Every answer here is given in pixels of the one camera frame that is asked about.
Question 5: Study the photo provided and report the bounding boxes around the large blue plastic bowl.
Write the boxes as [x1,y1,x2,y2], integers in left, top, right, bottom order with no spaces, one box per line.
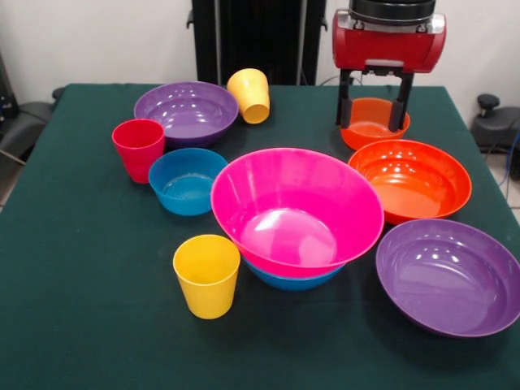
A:
[242,259,346,293]

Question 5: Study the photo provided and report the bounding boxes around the small blue plastic bowl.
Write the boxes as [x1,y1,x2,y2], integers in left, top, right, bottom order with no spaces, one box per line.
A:
[148,147,229,216]

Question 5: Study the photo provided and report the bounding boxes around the black padded equipment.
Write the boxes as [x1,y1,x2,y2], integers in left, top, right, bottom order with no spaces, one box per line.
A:
[0,101,56,163]

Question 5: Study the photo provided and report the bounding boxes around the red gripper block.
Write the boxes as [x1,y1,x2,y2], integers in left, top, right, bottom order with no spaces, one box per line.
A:
[331,14,447,133]

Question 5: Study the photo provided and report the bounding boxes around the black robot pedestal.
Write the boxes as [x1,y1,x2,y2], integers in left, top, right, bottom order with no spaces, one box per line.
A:
[186,0,328,86]

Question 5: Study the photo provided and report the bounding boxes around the large orange plastic bowl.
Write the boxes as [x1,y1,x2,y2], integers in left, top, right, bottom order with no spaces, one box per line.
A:
[348,139,473,225]

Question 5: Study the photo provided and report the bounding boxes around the red plastic cup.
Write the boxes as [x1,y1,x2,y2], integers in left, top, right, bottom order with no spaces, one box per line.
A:
[111,118,167,185]

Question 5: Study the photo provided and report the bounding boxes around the pink plastic bowl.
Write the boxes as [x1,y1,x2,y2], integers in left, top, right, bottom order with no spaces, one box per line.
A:
[210,147,386,280]

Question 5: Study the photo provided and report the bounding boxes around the small orange plastic bowl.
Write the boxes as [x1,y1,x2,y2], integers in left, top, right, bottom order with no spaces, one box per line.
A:
[340,97,411,151]

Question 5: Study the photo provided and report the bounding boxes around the blue cable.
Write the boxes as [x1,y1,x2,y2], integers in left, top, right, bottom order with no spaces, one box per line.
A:
[501,129,520,200]

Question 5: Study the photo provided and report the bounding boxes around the dark device box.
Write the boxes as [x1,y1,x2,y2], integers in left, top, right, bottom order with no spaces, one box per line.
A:
[0,52,17,119]

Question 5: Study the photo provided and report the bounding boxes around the dark green tablecloth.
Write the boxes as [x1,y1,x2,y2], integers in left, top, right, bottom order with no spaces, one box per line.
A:
[0,83,520,390]

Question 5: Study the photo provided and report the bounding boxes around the black equipment base with knob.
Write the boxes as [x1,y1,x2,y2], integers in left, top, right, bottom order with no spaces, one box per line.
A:
[470,93,520,154]

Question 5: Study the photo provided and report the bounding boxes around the yellow plastic cup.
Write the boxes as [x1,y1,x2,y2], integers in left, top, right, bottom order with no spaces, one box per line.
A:
[226,67,271,109]
[172,234,241,320]
[238,96,271,125]

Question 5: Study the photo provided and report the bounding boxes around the purple plastic bowl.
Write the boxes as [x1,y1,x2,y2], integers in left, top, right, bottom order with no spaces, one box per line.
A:
[375,218,520,338]
[133,80,240,148]

